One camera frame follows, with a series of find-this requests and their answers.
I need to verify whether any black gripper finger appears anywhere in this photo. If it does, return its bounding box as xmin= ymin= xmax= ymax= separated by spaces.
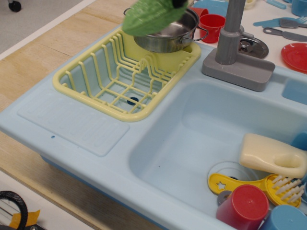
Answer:
xmin=172 ymin=0 xmax=188 ymax=7

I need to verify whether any green bumpy squash toy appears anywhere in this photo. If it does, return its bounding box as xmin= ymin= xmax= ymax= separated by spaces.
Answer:
xmin=122 ymin=0 xmax=189 ymax=36

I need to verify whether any stainless steel pot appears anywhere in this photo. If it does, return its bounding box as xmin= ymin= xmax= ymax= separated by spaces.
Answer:
xmin=134 ymin=9 xmax=209 ymax=53

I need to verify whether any blue plate behind pot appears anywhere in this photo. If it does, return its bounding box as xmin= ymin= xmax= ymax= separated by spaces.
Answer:
xmin=193 ymin=0 xmax=228 ymax=17

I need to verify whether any red cup behind sink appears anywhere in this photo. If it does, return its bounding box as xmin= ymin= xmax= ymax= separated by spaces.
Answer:
xmin=199 ymin=14 xmax=225 ymax=44

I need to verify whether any grey toy faucet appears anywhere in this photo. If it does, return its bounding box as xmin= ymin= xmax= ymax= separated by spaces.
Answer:
xmin=202 ymin=0 xmax=275 ymax=92

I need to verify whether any yellow dish drying rack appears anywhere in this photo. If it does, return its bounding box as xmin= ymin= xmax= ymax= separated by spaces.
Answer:
xmin=52 ymin=28 xmax=201 ymax=122

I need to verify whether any blue toy utensil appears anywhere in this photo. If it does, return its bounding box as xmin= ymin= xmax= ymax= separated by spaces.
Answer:
xmin=253 ymin=17 xmax=295 ymax=27

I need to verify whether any grey toy spatula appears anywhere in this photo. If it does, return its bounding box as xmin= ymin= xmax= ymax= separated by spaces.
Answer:
xmin=279 ymin=19 xmax=307 ymax=28

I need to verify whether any grey toy knife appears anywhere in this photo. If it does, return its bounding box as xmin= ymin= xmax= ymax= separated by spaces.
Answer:
xmin=263 ymin=27 xmax=307 ymax=42

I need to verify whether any blue cup top right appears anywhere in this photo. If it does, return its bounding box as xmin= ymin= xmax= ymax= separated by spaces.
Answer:
xmin=291 ymin=0 xmax=307 ymax=16

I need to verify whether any red plate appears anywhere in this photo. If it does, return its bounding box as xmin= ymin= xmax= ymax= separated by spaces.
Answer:
xmin=281 ymin=43 xmax=307 ymax=74

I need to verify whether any black caster wheel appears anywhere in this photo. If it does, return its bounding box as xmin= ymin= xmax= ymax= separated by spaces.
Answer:
xmin=8 ymin=0 xmax=22 ymax=12

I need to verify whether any light blue toy sink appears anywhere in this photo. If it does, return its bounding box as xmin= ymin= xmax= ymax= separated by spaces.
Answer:
xmin=0 ymin=23 xmax=307 ymax=230

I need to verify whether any cream plastic bottle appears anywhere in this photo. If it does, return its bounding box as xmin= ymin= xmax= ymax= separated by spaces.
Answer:
xmin=239 ymin=133 xmax=307 ymax=179

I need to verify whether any blue cup right edge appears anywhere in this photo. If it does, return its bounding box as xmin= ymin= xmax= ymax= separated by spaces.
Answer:
xmin=291 ymin=131 xmax=307 ymax=150

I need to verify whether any red cup in sink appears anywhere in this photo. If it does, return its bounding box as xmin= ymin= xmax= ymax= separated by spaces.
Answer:
xmin=216 ymin=184 xmax=269 ymax=230

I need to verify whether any yellow dish brush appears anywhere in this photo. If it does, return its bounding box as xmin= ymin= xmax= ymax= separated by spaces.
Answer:
xmin=208 ymin=173 xmax=305 ymax=208

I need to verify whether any blue cup in sink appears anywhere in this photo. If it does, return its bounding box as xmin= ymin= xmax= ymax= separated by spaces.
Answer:
xmin=260 ymin=205 xmax=307 ymax=230

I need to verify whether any yellow tape piece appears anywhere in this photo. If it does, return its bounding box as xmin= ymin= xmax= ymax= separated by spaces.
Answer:
xmin=9 ymin=209 xmax=40 ymax=230

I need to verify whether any black cable loop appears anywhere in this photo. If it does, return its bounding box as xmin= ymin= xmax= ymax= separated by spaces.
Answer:
xmin=0 ymin=190 xmax=29 ymax=230

